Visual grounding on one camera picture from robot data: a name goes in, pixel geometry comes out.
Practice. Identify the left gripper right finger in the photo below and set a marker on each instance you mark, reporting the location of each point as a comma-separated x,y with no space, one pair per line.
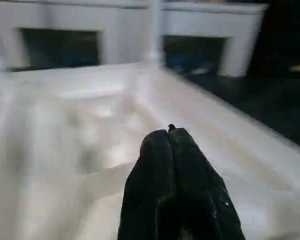
202,200

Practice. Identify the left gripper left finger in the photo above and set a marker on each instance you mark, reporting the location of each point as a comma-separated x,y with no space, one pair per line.
147,195

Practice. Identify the white display cabinet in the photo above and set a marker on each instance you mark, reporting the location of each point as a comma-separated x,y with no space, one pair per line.
115,25

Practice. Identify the black cabinet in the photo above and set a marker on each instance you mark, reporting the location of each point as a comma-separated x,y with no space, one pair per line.
285,35

